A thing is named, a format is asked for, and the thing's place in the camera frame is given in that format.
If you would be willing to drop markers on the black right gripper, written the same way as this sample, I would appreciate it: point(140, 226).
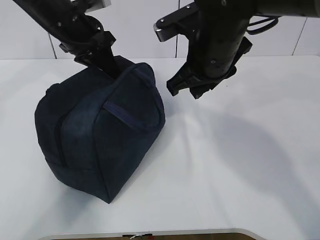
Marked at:
point(187, 78)

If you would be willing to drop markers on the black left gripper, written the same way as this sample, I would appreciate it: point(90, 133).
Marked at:
point(97, 52)

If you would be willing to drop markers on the navy blue lunch bag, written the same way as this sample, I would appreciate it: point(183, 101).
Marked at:
point(94, 130)

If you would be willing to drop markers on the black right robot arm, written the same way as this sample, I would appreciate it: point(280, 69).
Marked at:
point(216, 32)

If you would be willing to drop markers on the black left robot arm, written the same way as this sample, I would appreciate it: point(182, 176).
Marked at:
point(79, 34)

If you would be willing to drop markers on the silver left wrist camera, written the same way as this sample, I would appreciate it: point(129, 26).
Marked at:
point(94, 5)

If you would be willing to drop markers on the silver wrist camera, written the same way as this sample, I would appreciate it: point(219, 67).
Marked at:
point(94, 5)
point(183, 21)

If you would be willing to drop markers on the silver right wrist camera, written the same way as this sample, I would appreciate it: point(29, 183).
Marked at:
point(183, 21)

